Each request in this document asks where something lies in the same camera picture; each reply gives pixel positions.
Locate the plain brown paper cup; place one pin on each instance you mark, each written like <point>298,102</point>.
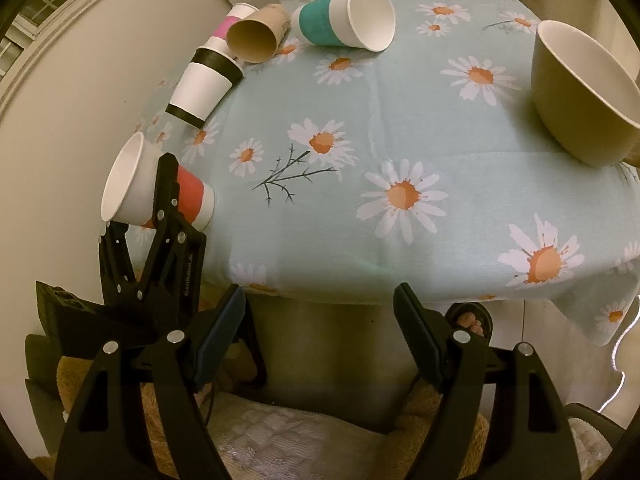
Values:
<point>257,38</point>

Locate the red banded paper cup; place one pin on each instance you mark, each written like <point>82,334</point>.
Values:
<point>128,195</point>

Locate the olive ceramic mug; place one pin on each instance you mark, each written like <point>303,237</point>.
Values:
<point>584,96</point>

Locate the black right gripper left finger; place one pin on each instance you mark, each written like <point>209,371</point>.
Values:
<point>136,415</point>

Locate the pink banded paper cup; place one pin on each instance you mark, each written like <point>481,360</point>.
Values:
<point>218,39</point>

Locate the black sandal on foot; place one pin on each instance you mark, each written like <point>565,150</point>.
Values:
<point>471,317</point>

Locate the daisy print light blue tablecloth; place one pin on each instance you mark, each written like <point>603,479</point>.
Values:
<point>339,174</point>

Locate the black banded paper cup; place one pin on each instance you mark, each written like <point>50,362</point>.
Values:
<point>207,79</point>

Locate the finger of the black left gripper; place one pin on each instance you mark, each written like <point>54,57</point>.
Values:
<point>117,273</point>
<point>177,251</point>

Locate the teal banded paper cup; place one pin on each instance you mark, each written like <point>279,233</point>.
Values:
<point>358,24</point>

